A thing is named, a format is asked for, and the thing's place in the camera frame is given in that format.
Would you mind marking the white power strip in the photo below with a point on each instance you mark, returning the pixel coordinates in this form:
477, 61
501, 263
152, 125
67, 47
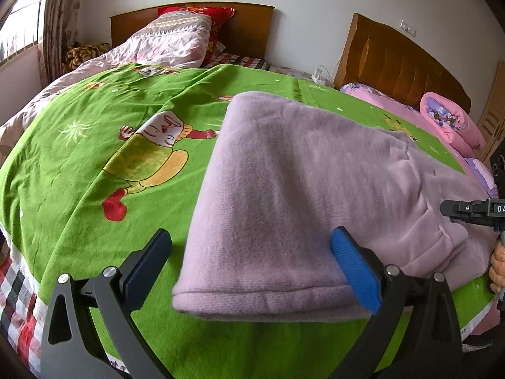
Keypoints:
318, 77

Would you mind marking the person's right hand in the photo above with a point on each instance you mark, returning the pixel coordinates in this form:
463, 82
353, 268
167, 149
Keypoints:
498, 264

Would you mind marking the lilac fleece pants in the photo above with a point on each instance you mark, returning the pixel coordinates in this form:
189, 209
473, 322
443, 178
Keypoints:
276, 189

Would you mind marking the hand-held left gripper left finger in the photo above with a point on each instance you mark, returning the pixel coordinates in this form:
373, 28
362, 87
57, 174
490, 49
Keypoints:
148, 262

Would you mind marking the pink patterned curtain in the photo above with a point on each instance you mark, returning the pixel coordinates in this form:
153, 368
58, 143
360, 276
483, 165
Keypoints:
61, 19

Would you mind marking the pale pink duvet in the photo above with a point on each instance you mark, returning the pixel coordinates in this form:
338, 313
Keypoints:
59, 83

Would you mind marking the window with metal railing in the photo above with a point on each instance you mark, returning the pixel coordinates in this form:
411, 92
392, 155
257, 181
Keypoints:
19, 15

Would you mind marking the brown yellow knitted blanket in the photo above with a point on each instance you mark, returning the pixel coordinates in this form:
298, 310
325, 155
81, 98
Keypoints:
85, 57

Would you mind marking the large padded wooden headboard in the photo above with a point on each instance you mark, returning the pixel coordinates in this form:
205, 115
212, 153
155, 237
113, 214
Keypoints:
394, 67

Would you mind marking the floral nightstand cover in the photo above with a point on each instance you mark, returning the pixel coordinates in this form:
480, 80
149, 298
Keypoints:
292, 72

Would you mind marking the pink bed sheet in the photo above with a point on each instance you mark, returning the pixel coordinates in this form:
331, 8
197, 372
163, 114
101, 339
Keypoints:
378, 98

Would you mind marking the white wall socket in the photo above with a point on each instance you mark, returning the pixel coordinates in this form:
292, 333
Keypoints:
408, 27

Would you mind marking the person's dark shoe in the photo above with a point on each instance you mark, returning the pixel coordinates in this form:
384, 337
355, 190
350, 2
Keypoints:
478, 342

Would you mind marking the plaid bed sheet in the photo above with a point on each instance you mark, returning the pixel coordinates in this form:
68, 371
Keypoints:
15, 284

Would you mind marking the pink zigzag folded quilt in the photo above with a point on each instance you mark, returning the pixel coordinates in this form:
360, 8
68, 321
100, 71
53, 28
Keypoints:
173, 37

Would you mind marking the green cartoon printed cloth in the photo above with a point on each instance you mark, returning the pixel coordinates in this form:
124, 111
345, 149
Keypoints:
98, 134

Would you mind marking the pink floral rolled quilt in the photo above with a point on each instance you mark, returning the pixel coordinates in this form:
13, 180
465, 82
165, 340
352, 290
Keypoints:
465, 126

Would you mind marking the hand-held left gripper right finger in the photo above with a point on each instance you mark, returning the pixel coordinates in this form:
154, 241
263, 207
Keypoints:
355, 268

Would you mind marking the wooden wardrobe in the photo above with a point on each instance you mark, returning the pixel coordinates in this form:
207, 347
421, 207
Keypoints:
495, 118

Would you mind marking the small wooden headboard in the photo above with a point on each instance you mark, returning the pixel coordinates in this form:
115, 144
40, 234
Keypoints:
252, 31

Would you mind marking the purple pillow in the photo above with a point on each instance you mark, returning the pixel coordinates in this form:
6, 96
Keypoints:
481, 171

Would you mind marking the red floral pillow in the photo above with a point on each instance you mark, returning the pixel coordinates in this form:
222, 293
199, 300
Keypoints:
223, 19

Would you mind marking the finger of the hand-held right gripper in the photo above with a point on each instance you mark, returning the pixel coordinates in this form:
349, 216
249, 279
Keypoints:
461, 210

